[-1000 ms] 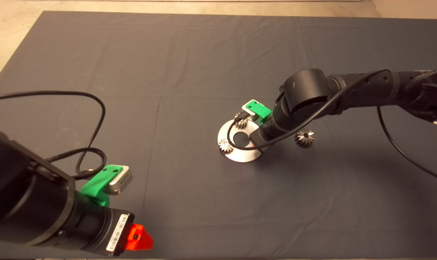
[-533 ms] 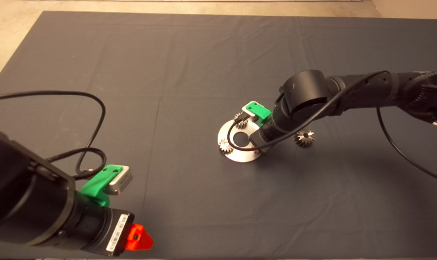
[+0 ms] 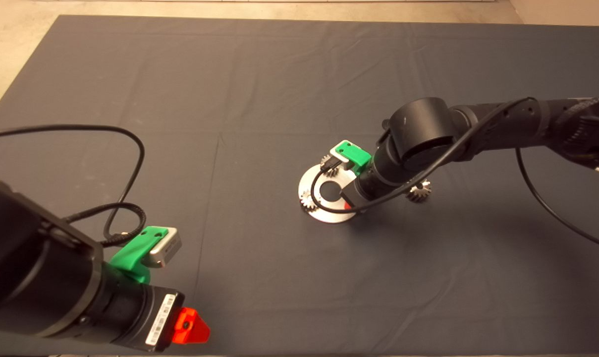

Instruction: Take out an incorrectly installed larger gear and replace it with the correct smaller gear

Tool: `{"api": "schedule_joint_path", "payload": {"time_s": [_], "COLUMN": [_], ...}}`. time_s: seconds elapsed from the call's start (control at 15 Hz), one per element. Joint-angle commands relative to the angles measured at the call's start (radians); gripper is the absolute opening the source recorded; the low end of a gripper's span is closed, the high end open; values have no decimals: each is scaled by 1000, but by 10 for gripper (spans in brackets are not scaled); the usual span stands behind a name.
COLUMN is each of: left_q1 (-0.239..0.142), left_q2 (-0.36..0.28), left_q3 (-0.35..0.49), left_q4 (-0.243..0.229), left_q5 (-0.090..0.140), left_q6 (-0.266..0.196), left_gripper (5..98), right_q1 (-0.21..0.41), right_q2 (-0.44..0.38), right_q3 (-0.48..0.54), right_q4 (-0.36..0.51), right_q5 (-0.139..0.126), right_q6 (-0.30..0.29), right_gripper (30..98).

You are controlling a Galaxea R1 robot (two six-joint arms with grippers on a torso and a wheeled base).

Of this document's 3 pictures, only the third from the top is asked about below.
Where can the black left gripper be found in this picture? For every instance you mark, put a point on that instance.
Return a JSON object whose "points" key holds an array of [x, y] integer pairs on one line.
{"points": [[155, 317]]}

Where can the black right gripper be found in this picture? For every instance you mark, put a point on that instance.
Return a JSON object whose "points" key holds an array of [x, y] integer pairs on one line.
{"points": [[358, 196]]}

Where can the larger steel bevel gear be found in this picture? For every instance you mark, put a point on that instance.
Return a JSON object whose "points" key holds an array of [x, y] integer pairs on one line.
{"points": [[420, 192]]}

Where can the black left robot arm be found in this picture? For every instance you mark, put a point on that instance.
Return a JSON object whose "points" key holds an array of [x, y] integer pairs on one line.
{"points": [[31, 265]]}

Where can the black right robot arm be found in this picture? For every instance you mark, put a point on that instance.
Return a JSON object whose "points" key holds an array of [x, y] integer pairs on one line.
{"points": [[423, 124]]}

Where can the small steel gear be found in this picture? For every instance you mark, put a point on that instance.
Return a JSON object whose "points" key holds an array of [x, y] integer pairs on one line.
{"points": [[325, 161], [306, 202]]}

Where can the round metal plate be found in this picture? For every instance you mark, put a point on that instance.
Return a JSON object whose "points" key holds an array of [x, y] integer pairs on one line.
{"points": [[329, 215]]}

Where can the dark grey table cloth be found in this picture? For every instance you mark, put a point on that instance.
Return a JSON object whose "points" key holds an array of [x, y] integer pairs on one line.
{"points": [[279, 79]]}

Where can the silver right camera box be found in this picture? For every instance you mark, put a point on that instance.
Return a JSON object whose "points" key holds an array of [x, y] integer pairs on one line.
{"points": [[340, 159]]}

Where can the silver camera box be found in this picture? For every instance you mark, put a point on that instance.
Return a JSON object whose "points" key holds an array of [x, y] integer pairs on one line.
{"points": [[340, 159], [166, 250]]}

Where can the green right camera mount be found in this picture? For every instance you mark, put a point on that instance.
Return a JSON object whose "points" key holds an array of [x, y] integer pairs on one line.
{"points": [[353, 154]]}

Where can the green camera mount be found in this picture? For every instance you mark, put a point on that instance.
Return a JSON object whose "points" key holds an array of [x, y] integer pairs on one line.
{"points": [[133, 256], [353, 154]]}

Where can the silver left camera box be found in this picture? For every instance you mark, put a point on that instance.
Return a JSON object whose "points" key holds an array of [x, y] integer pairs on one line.
{"points": [[166, 250]]}

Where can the green left camera mount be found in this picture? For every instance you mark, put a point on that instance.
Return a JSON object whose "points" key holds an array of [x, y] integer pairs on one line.
{"points": [[133, 256]]}

